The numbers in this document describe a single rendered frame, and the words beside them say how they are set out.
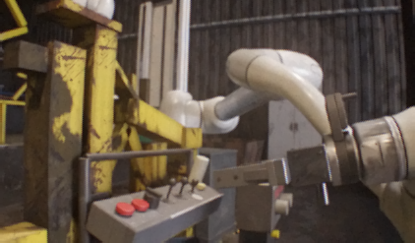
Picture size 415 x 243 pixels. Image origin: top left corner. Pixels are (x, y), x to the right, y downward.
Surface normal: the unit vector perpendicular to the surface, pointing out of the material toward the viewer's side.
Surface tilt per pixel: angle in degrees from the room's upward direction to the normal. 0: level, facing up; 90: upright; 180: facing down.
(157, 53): 90
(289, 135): 90
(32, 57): 90
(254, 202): 90
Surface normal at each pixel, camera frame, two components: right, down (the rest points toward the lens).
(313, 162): -0.39, -0.11
